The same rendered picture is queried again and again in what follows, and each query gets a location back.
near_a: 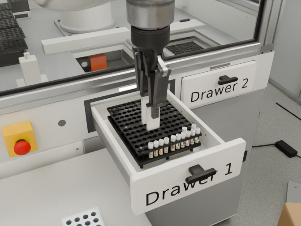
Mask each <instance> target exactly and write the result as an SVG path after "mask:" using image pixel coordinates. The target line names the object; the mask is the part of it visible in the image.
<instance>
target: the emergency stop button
mask: <svg viewBox="0 0 301 226"><path fill-rule="evenodd" d="M30 150H31V146H30V144H29V143H28V142H26V141H20V142H18V143H16V144H15V146H14V152H15V153H16V154H17V155H20V156H22V155H25V154H28V153H29V152H30Z"/></svg>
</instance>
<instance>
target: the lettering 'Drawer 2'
mask: <svg viewBox="0 0 301 226"><path fill-rule="evenodd" d="M244 80H247V82H248V79H247V78H245V79H244ZM247 82H246V83H247ZM246 83H245V84H246ZM236 84H237V83H236ZM236 84H234V85H233V91H234V87H235V85H236ZM245 84H244V85H245ZM228 86H230V88H227V87H228ZM228 86H226V88H225V92H226V93H228V92H230V91H226V90H227V89H231V85H228ZM246 87H247V86H246ZM223 88H224V87H223ZM223 88H222V91H223ZM242 88H245V87H244V86H243V87H242ZM209 91H211V93H208V94H207V96H206V97H207V98H210V97H212V94H213V91H212V90H209ZM209 91H208V92H209ZM219 91H220V94H222V91H221V90H220V88H219V89H218V92H219ZM205 92H206V91H205ZM205 92H202V97H203V94H204V93H205ZM218 92H217V91H216V89H215V94H216V96H217V95H218ZM194 93H197V94H198V98H197V99H196V100H194V101H193V94H194ZM209 94H211V96H209V97H208V95H209ZM202 97H201V99H202ZM198 99H199V92H193V93H192V95H191V102H195V101H197V100H198Z"/></svg>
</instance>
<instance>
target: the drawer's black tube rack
mask: <svg viewBox="0 0 301 226"><path fill-rule="evenodd" d="M114 108H116V109H114ZM171 108H173V109H171ZM107 111H108V112H109V113H110V116H108V117H107V119H108V120H109V122H110V123H111V125H112V126H113V128H114V129H115V131H116V132H117V134H118V135H119V137H120V138H121V140H122V141H123V143H124V144H125V146H126V147H127V149H128V150H129V152H130V153H131V155H132V156H133V158H134V159H135V161H136V162H137V164H138V165H139V167H140V168H141V169H142V168H143V165H145V164H148V163H151V162H154V161H157V160H160V159H163V158H166V160H168V159H169V156H172V155H175V154H178V153H180V152H184V151H187V150H190V151H191V152H192V151H193V148H196V147H199V146H201V142H200V141H198V143H195V142H194V144H189V146H186V145H185V147H184V148H182V147H181V146H180V149H176V147H175V150H174V151H172V150H171V146H169V147H168V153H164V148H163V154H162V155H160V154H159V153H158V156H154V155H153V158H149V153H147V154H144V155H141V156H139V155H138V154H137V153H136V149H139V148H143V147H145V146H148V143H149V142H152V143H154V141H159V139H163V140H164V138H165V137H167V138H169V139H170V138H171V136H172V135H175V136H176V134H181V132H182V127H187V130H189V131H191V126H192V124H191V123H190V122H189V121H188V120H187V119H186V118H185V117H184V116H183V115H182V114H181V113H180V112H179V111H178V110H177V109H176V108H175V107H174V106H173V105H172V104H171V103H170V102H169V101H168V100H167V99H166V105H165V106H162V107H160V121H159V128H156V129H153V130H149V131H148V130H147V129H146V124H144V125H143V124H142V108H141V99H139V100H135V101H131V102H128V103H124V104H119V105H115V106H112V107H108V108H107ZM117 111H118V112H117ZM175 111H176V112H175ZM179 115H180V116H179ZM182 119H184V120H182ZM186 122H187V123H186Z"/></svg>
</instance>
